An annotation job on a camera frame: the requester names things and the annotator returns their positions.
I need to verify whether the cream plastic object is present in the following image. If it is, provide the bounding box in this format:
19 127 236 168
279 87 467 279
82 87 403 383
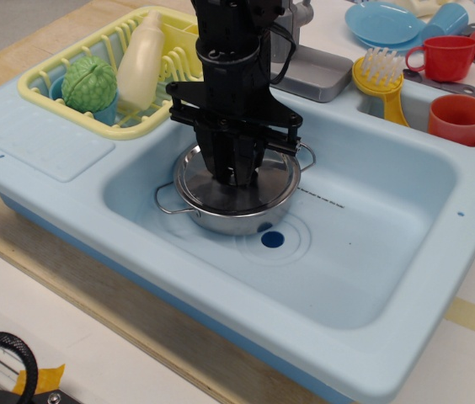
394 0 446 18

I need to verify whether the yellow dish brush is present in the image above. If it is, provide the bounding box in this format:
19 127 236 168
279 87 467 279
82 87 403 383
352 47 408 126

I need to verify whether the red plastic mug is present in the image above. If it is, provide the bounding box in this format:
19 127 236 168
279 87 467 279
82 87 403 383
405 35 475 82

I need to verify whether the steel pot lid with knob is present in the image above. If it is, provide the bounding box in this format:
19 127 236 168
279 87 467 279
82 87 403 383
174 146 301 215

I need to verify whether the light blue tumbler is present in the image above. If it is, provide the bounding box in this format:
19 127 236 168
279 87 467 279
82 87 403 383
420 3 469 41

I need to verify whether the small blue cup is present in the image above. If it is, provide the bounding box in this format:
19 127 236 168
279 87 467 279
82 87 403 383
49 76 118 126

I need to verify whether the yellow tape piece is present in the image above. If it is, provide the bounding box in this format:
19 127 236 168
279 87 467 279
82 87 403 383
12 364 66 396

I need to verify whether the cream plastic bottle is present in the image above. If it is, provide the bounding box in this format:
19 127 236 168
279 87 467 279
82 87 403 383
116 10 165 111

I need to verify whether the yellow dish rack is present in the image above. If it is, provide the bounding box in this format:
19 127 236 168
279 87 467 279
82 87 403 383
17 6 202 140

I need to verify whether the green toy cabbage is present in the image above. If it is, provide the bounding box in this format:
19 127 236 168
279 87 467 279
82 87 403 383
61 56 117 113

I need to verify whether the grey plastic utensil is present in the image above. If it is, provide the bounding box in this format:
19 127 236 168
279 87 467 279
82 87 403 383
403 69 475 98

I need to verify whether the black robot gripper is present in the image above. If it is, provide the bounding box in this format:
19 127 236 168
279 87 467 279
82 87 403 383
166 44 302 187

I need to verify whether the black braided cable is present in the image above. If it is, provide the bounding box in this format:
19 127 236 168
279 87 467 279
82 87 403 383
0 332 40 404

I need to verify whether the light blue toy sink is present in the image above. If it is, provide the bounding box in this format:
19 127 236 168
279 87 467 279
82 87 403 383
0 66 475 403

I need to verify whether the light blue plate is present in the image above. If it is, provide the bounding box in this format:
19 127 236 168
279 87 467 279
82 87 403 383
344 2 425 49

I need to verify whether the orange plastic cup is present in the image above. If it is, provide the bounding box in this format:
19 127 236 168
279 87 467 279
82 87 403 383
427 94 475 147

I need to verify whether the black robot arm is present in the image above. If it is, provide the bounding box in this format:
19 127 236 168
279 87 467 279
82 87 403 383
166 1 302 187

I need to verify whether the stainless steel pot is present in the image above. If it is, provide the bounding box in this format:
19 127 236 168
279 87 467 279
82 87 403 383
154 143 317 236

